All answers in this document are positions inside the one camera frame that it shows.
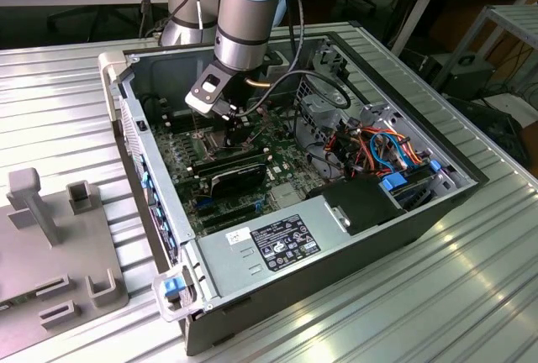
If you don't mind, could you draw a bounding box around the open grey PC case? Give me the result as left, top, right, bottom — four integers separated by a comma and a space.
97, 31, 491, 358

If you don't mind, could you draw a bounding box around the graphics card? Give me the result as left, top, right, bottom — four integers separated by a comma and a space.
208, 163, 270, 200

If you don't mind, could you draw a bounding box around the silver metal bracket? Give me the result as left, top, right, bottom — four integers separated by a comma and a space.
359, 101, 407, 129

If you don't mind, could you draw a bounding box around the silver chipset heatsink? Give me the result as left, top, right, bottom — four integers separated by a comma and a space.
270, 183, 306, 209

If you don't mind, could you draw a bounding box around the black plastic shroud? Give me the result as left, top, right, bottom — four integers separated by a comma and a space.
305, 172, 408, 237

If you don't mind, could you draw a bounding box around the black equipment box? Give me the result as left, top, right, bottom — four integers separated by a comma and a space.
445, 54, 496, 102

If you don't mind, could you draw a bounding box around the silver power supply unit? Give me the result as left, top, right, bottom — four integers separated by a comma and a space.
193, 195, 352, 299

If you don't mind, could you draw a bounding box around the grey parts rack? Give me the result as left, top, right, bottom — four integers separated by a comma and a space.
0, 167, 129, 333

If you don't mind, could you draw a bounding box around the metal socket cover frame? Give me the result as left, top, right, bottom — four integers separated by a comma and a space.
237, 102, 275, 145

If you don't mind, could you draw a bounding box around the orange wire bundle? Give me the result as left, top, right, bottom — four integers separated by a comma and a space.
325, 125, 434, 179

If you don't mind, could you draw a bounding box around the blue wire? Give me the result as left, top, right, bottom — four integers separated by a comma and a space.
369, 130, 411, 171

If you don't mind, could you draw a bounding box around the black expansion slot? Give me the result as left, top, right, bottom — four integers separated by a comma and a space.
198, 202, 257, 222

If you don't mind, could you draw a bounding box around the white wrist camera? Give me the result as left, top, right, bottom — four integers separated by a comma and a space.
183, 61, 234, 119

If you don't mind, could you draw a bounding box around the blue disk carrier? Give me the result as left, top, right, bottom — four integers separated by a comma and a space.
377, 171, 412, 192

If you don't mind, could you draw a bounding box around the CPU socket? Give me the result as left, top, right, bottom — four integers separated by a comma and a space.
193, 124, 258, 163

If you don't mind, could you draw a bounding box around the silver drive cage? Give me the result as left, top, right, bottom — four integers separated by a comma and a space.
293, 37, 367, 145

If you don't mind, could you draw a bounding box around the green motherboard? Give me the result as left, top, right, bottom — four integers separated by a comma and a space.
149, 100, 312, 239

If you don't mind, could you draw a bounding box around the black wire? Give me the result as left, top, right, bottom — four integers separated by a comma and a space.
137, 92, 171, 118

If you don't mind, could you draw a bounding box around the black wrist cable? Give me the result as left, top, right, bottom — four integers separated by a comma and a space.
229, 0, 352, 118

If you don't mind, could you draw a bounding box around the aluminium slat table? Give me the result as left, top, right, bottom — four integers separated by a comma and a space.
432, 3, 538, 99

